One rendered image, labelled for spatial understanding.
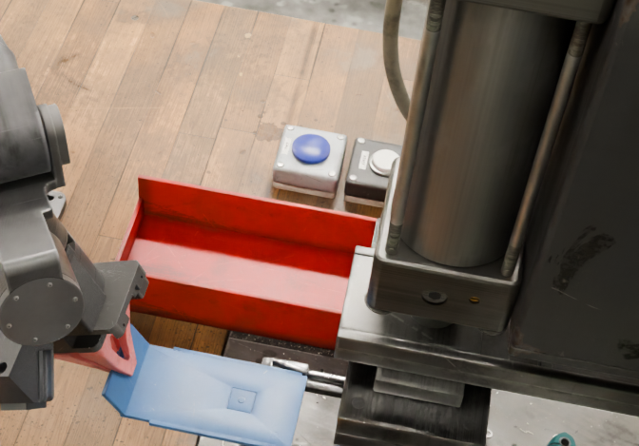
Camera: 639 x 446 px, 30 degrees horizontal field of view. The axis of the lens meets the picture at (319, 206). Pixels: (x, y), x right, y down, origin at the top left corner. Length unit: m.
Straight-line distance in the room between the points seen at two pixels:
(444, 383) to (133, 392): 0.29
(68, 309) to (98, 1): 0.71
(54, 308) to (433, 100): 0.31
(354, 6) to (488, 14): 2.31
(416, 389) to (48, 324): 0.25
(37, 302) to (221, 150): 0.52
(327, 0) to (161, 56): 1.54
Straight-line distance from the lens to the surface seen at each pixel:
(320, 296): 1.15
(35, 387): 0.86
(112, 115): 1.32
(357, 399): 0.81
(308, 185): 1.23
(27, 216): 0.82
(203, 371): 1.00
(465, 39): 0.60
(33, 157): 0.82
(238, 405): 0.98
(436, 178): 0.67
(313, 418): 1.08
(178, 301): 1.11
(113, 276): 0.92
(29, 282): 0.79
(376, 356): 0.80
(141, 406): 0.99
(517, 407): 1.12
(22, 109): 0.82
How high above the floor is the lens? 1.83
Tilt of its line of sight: 49 degrees down
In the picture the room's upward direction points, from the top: 6 degrees clockwise
